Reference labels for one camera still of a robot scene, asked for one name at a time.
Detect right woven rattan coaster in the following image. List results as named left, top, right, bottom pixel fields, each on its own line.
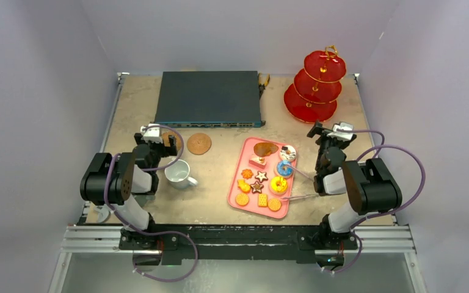
left=186, top=133, right=212, bottom=155

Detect left woven rattan coaster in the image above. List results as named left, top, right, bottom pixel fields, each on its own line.
left=162, top=131, right=182, bottom=151

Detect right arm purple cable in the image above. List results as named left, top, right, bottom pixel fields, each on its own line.
left=319, top=129, right=427, bottom=275

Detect white iced star cookie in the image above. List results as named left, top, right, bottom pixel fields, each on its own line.
left=255, top=171, right=268, bottom=183

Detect aluminium frame rail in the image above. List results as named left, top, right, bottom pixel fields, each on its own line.
left=62, top=225, right=416, bottom=255

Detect round biscuit tray corner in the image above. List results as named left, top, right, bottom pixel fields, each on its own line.
left=267, top=198, right=282, bottom=212

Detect swirl butter cookie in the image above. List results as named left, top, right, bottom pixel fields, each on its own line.
left=241, top=168, right=253, bottom=179

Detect white ceramic mug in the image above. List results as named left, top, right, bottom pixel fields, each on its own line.
left=164, top=159, right=198, bottom=189

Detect woven rattan coaster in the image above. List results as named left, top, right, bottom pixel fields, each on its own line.
left=186, top=133, right=212, bottom=155
left=162, top=131, right=182, bottom=151

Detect pink layered cake slice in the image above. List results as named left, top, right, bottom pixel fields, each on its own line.
left=249, top=154, right=267, bottom=170

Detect round biscuit near fish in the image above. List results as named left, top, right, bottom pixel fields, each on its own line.
left=235, top=193, right=250, bottom=206

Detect white chocolate donut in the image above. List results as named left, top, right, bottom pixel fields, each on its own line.
left=278, top=145, right=297, bottom=162

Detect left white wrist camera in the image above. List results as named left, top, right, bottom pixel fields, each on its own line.
left=140, top=123, right=163, bottom=143

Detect brown centred star cookie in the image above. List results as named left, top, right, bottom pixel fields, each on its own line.
left=250, top=181, right=264, bottom=194

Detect blue frosted donut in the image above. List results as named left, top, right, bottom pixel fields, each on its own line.
left=275, top=160, right=294, bottom=178

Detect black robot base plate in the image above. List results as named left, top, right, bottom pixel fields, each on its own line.
left=118, top=223, right=358, bottom=265

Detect pink serving tray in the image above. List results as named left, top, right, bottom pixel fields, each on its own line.
left=227, top=137, right=298, bottom=219

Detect dark network switch box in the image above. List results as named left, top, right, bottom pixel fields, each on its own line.
left=153, top=71, right=266, bottom=128

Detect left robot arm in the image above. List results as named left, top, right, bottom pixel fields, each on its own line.
left=79, top=131, right=182, bottom=250

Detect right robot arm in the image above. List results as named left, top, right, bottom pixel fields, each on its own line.
left=307, top=120, right=402, bottom=248

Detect square yellow biscuit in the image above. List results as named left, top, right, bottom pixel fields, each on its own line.
left=257, top=194, right=268, bottom=208

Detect yellow frosted donut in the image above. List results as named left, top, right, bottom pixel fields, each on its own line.
left=269, top=176, right=288, bottom=195

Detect orange fish shaped cake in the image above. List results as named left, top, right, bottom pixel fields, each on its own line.
left=237, top=179, right=251, bottom=194

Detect red three-tier cake stand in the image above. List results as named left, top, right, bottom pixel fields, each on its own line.
left=283, top=45, right=347, bottom=123

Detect brown baked bread piece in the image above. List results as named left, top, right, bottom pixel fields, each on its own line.
left=253, top=142, right=279, bottom=157

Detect pink silicone metal tongs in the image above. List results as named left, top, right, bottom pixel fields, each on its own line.
left=280, top=164, right=319, bottom=203

